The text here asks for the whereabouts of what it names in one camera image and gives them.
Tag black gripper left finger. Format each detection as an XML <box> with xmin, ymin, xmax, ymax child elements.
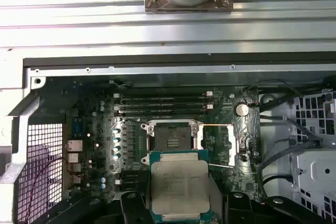
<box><xmin>39</xmin><ymin>191</ymin><xmax>153</xmax><ymax>224</ymax></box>

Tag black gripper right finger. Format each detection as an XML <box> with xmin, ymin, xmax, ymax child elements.
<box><xmin>211</xmin><ymin>191</ymin><xmax>329</xmax><ymax>224</ymax></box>

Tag silver green CPU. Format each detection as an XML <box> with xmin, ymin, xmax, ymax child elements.
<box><xmin>148</xmin><ymin>150</ymin><xmax>211</xmax><ymax>223</ymax></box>

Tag metal socket cover frame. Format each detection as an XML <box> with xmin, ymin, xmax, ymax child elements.
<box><xmin>196</xmin><ymin>123</ymin><xmax>242</xmax><ymax>169</ymax></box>

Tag CPU socket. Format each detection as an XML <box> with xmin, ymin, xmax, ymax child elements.
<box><xmin>140</xmin><ymin>120</ymin><xmax>205</xmax><ymax>165</ymax></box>

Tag black RAM slot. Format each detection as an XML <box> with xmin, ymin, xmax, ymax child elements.
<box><xmin>119</xmin><ymin>110</ymin><xmax>208</xmax><ymax>117</ymax></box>
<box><xmin>119</xmin><ymin>97</ymin><xmax>208</xmax><ymax>104</ymax></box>

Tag RAM slot white clips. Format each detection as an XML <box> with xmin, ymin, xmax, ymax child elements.
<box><xmin>114</xmin><ymin>103</ymin><xmax>214</xmax><ymax>111</ymax></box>
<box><xmin>113</xmin><ymin>91</ymin><xmax>214</xmax><ymax>98</ymax></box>

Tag silver ethernet port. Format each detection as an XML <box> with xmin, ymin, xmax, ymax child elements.
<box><xmin>67</xmin><ymin>140</ymin><xmax>83</xmax><ymax>153</ymax></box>

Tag silver perforated drive cage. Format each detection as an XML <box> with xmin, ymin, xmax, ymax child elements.
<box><xmin>287</xmin><ymin>90</ymin><xmax>336</xmax><ymax>224</ymax></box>

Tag blue VGA port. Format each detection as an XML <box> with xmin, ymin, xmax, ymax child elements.
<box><xmin>70</xmin><ymin>119</ymin><xmax>85</xmax><ymax>138</ymax></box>

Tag silver coin cell battery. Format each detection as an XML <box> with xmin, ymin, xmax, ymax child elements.
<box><xmin>235</xmin><ymin>103</ymin><xmax>249</xmax><ymax>117</ymax></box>

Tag green motherboard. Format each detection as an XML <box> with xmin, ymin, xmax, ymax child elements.
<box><xmin>62</xmin><ymin>77</ymin><xmax>263</xmax><ymax>209</ymax></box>

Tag black silver PC case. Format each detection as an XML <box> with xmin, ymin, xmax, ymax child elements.
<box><xmin>0</xmin><ymin>53</ymin><xmax>336</xmax><ymax>224</ymax></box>

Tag thick black cable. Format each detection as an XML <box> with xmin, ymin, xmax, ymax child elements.
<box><xmin>261</xmin><ymin>173</ymin><xmax>294</xmax><ymax>191</ymax></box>

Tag grey cable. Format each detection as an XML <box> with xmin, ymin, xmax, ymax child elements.
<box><xmin>262</xmin><ymin>134</ymin><xmax>317</xmax><ymax>175</ymax></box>

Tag red black twisted wire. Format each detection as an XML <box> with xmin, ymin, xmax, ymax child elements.
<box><xmin>243</xmin><ymin>97</ymin><xmax>260</xmax><ymax>107</ymax></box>

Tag thin black wire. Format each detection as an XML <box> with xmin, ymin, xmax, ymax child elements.
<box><xmin>248</xmin><ymin>79</ymin><xmax>302</xmax><ymax>98</ymax></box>

